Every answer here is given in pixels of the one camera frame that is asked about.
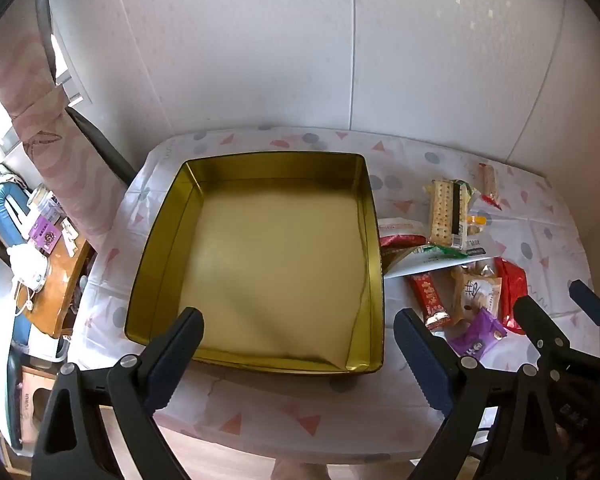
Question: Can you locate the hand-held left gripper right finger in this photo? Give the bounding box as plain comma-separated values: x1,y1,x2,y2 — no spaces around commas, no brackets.
394,308,568,480

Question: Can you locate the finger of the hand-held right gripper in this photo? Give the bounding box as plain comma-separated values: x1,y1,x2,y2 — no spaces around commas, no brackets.
512,295,572,361
568,280,600,328

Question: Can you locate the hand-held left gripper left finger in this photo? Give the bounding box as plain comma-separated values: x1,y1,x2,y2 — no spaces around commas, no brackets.
30,306,206,480

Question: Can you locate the shiny red foil packet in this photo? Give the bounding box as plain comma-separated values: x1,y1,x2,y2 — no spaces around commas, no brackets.
494,257,528,336

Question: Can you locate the purple candy packet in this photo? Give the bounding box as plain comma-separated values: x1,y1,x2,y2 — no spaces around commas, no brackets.
447,307,508,358

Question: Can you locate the beige snack packet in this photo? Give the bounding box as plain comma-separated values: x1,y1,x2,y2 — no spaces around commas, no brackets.
450,266,503,326

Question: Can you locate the pumpkin seed packet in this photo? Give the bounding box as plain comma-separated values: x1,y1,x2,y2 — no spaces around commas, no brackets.
462,212,488,257

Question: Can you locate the gold tin box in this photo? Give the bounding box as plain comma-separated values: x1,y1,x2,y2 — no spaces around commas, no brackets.
124,151,385,375

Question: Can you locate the red snack bar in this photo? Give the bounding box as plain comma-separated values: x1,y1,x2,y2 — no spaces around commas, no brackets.
409,271,452,332

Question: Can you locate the yellow green snack packet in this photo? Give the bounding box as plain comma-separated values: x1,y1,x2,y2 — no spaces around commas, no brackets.
405,242,468,261

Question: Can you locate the patterned white tablecloth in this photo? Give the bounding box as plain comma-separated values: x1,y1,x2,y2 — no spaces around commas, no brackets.
72,127,600,466

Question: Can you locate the red and white snack packet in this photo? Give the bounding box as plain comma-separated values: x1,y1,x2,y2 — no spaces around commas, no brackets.
378,217,427,252

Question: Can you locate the cracker packet with black band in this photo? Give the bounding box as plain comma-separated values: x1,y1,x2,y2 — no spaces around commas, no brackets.
426,178,476,250

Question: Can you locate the wooden side desk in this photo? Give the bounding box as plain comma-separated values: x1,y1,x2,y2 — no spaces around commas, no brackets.
17,220,91,338

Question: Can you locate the small red-ended cracker packet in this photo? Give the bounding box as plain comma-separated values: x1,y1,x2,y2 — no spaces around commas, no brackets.
477,162,503,211

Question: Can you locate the cardboard box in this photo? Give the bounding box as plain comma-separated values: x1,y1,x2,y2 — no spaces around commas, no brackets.
17,365,56,456

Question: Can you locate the purple box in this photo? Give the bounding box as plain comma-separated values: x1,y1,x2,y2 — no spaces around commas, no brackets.
29,216,61,256

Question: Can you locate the small glass jar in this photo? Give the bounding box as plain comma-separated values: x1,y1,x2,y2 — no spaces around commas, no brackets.
30,185,61,221

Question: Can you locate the pink patterned curtain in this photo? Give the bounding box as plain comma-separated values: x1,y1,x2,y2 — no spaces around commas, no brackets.
0,25,116,236

